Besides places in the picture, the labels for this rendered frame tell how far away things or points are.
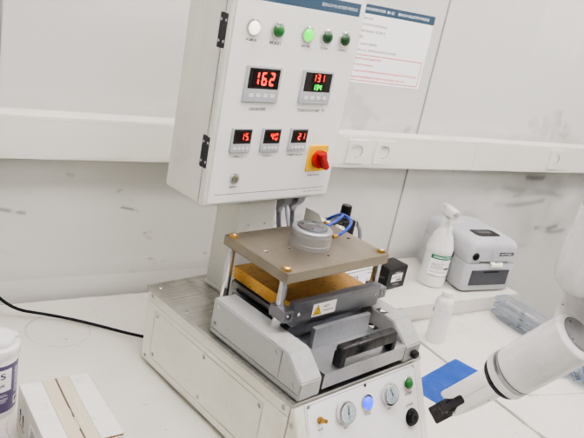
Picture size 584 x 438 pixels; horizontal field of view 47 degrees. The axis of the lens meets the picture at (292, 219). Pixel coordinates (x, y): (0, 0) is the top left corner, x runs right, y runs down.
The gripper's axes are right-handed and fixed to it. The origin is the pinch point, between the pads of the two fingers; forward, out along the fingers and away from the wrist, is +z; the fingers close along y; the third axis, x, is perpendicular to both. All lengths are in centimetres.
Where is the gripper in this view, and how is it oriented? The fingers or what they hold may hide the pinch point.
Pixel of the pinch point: (441, 411)
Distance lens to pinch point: 130.7
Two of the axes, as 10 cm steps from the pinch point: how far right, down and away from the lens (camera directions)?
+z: -5.3, 5.6, 6.4
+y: -7.3, 0.9, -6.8
